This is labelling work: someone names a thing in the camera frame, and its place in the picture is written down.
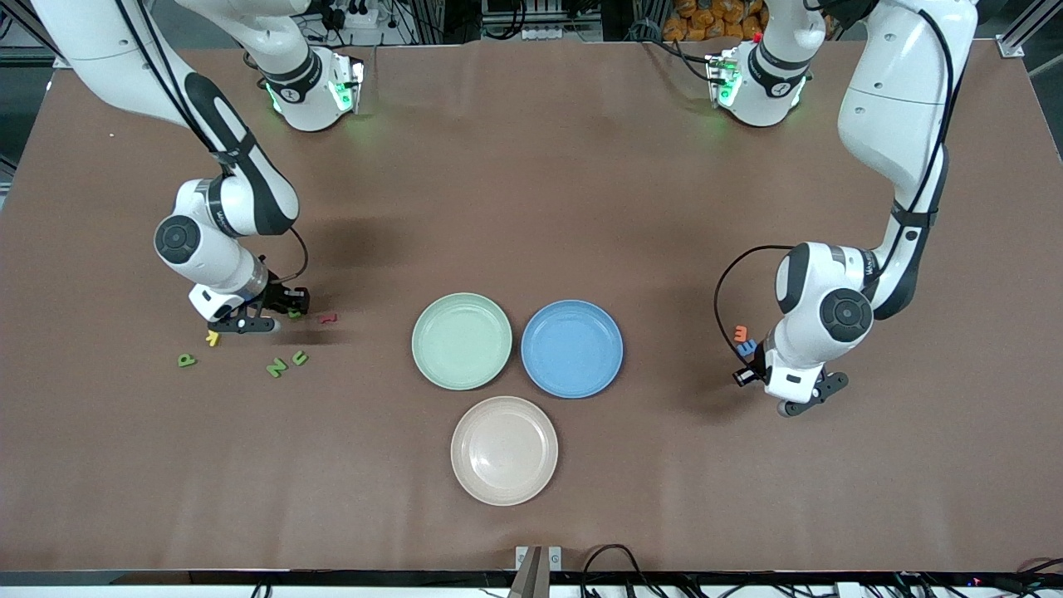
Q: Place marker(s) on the blue letter E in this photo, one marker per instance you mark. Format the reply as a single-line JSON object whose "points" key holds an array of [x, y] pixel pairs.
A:
{"points": [[747, 347]]}

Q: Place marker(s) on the green foam letter J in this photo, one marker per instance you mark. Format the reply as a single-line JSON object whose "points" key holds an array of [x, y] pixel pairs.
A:
{"points": [[300, 358]]}

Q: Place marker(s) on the green foam letter N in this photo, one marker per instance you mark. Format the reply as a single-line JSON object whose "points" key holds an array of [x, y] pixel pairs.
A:
{"points": [[276, 366]]}

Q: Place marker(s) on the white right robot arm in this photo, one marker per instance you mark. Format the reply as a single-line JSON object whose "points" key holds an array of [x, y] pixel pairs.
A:
{"points": [[108, 58]]}

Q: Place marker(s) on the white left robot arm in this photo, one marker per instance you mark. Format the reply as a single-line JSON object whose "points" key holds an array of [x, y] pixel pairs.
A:
{"points": [[897, 100]]}

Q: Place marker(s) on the blue plate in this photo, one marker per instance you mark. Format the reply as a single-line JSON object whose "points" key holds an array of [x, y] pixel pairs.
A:
{"points": [[556, 365]]}

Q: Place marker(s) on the green plate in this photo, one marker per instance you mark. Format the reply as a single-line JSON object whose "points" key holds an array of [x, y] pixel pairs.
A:
{"points": [[482, 365]]}

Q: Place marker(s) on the beige plate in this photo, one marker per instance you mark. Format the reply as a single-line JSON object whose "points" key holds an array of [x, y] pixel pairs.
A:
{"points": [[504, 453]]}

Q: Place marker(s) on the white power strip with plugs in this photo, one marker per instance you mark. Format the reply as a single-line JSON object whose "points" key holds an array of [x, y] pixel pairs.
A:
{"points": [[357, 18]]}

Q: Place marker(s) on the pile of orange objects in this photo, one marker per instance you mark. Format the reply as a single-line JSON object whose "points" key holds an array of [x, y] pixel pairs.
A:
{"points": [[706, 21]]}

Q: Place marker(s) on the metal bracket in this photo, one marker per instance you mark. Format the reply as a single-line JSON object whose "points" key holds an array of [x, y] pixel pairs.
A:
{"points": [[531, 573]]}

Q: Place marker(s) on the aluminium frame profile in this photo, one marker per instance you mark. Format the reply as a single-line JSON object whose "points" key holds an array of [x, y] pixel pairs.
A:
{"points": [[25, 33], [1017, 41]]}

